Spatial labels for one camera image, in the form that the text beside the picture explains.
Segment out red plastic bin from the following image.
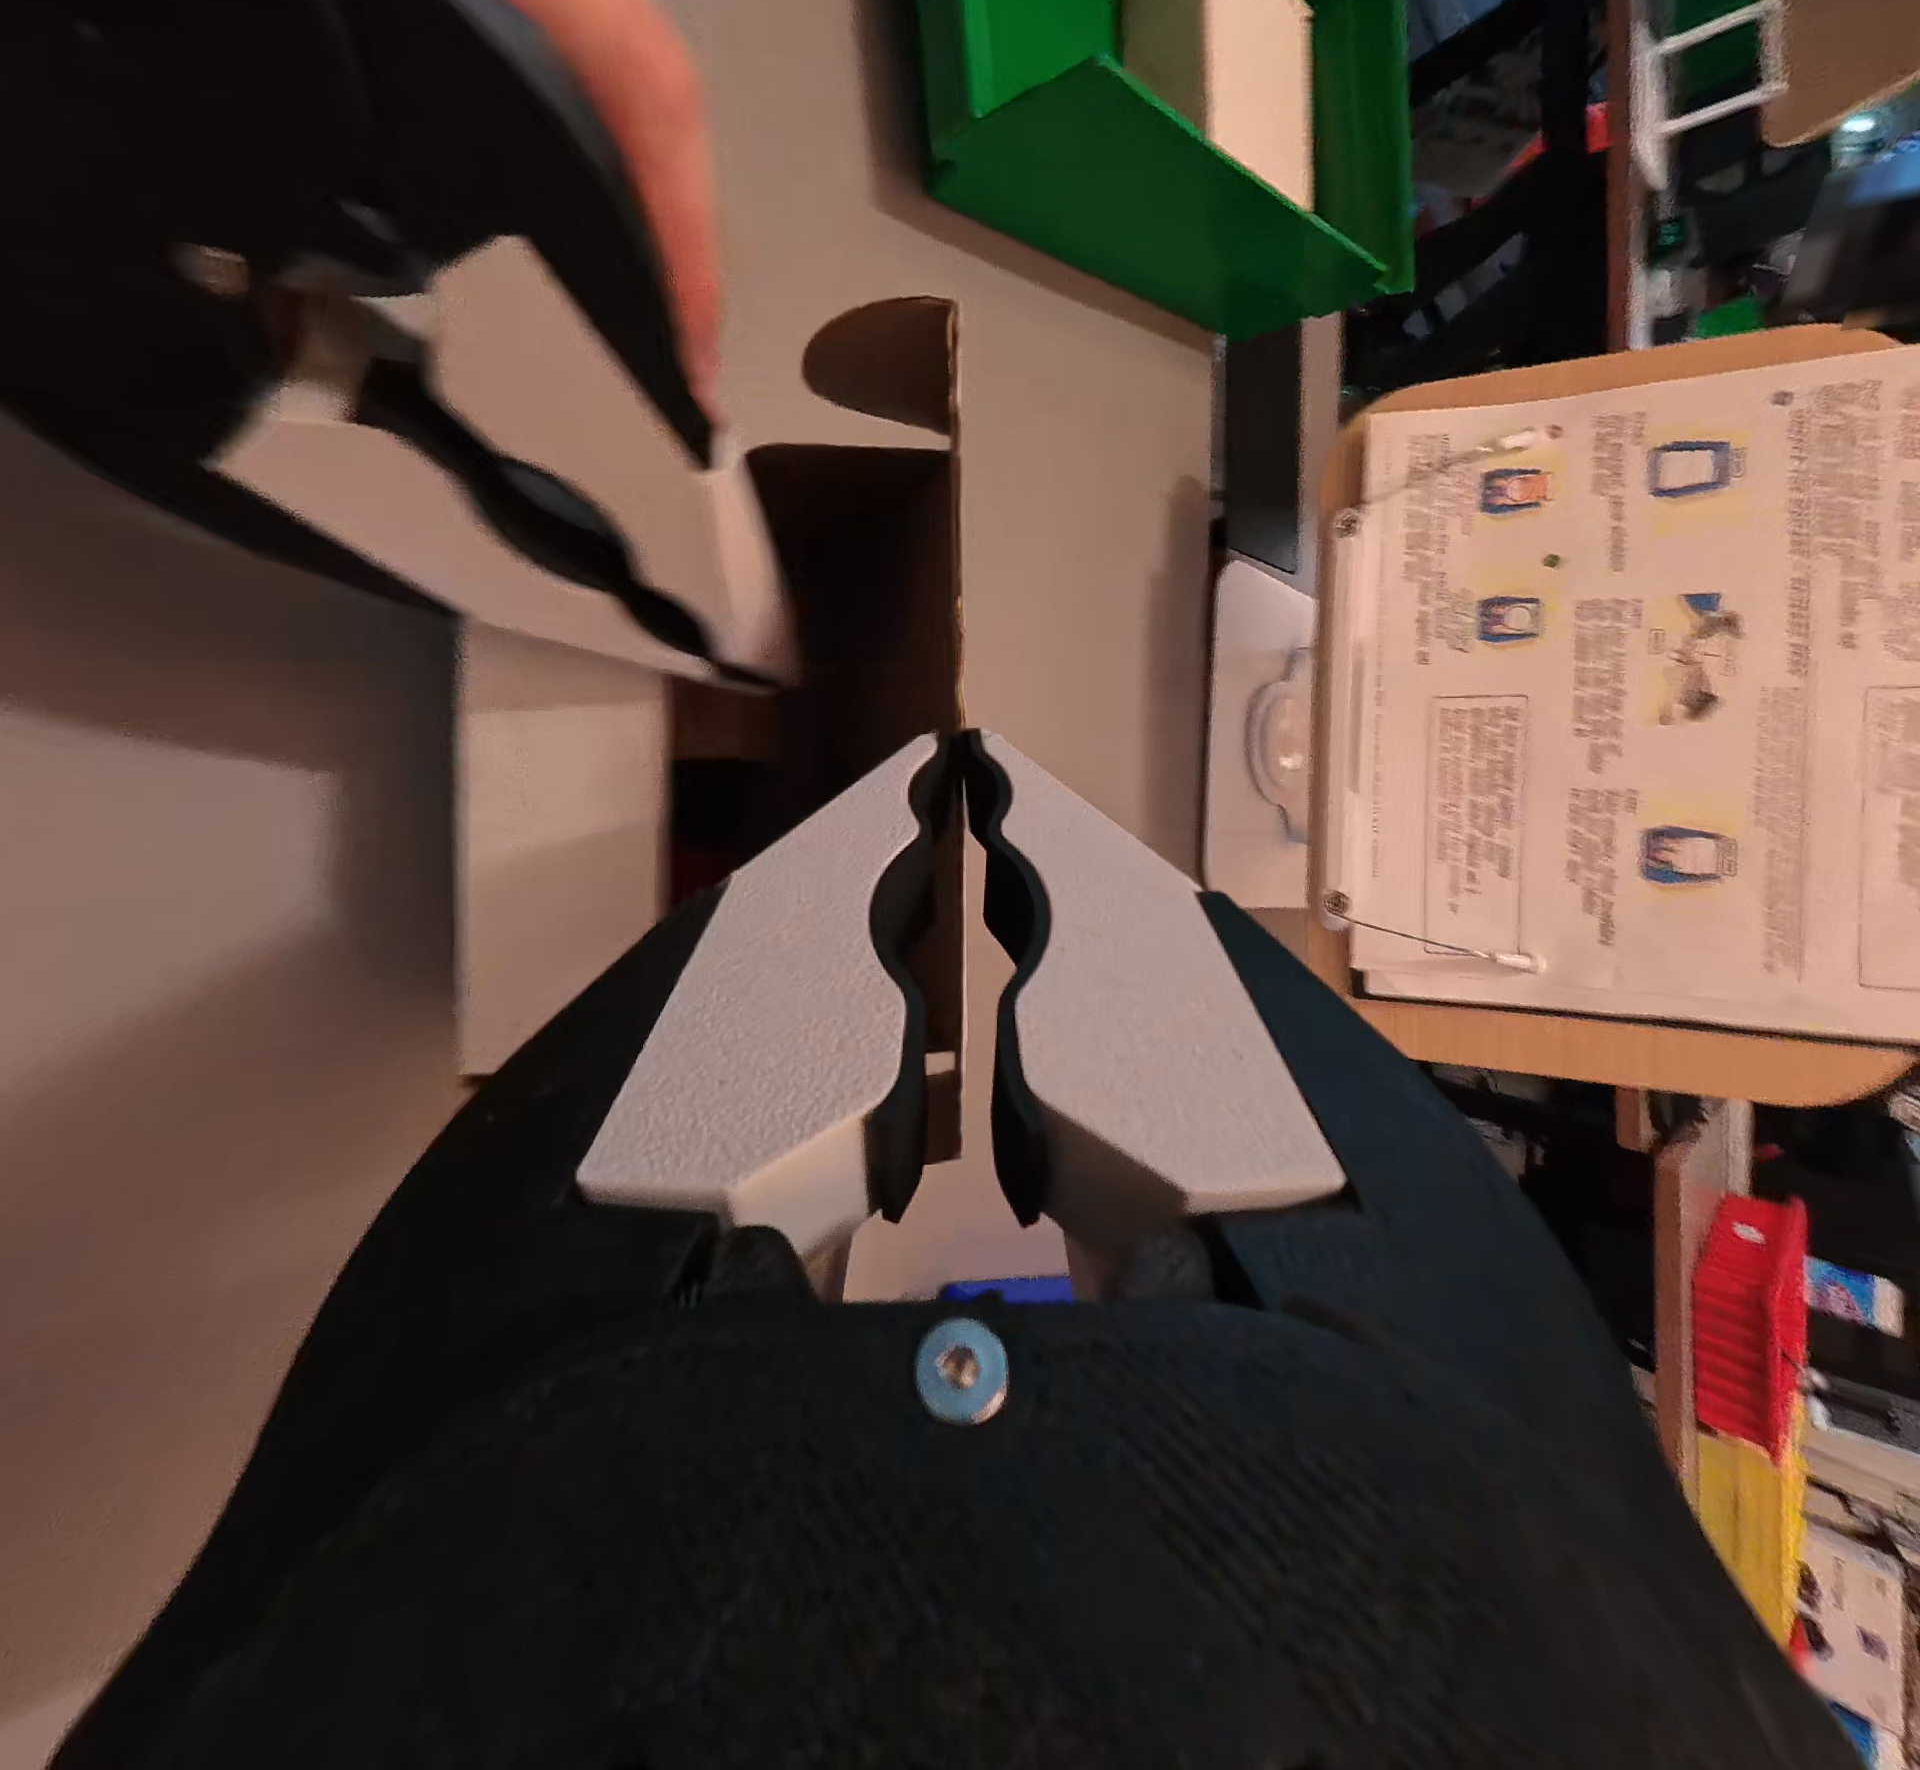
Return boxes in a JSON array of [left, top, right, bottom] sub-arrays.
[[1691, 1194, 1811, 1465]]

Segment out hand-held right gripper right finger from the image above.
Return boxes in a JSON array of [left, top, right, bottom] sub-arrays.
[[959, 730, 1350, 1293]]

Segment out yellow plastic bin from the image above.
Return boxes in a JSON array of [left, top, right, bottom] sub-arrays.
[[1691, 1431, 1805, 1644]]

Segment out person's left hand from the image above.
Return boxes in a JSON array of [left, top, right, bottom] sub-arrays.
[[380, 0, 731, 411]]

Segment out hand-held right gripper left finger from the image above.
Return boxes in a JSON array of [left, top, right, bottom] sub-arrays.
[[574, 733, 961, 1293]]

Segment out grey desk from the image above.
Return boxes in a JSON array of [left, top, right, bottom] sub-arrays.
[[0, 0, 1347, 1770]]

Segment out background wooden table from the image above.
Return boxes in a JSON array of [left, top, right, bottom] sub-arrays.
[[1604, 0, 1655, 355]]

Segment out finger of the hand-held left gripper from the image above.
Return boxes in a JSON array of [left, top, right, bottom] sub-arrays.
[[426, 238, 801, 687], [210, 375, 753, 692]]

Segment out white cardboard mailer box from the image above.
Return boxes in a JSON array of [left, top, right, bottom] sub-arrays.
[[1119, 0, 1319, 215], [450, 296, 969, 1164]]

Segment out white wire stand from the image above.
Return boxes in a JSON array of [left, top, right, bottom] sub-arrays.
[[1634, 0, 1790, 190]]

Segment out wooden instruction board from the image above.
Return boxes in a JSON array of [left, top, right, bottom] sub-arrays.
[[1303, 324, 1920, 1110]]

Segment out green plastic bin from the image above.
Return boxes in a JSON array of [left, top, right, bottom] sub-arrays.
[[900, 0, 1417, 342]]

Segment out wooden board on stand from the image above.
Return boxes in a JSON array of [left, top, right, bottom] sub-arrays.
[[1758, 0, 1920, 153]]

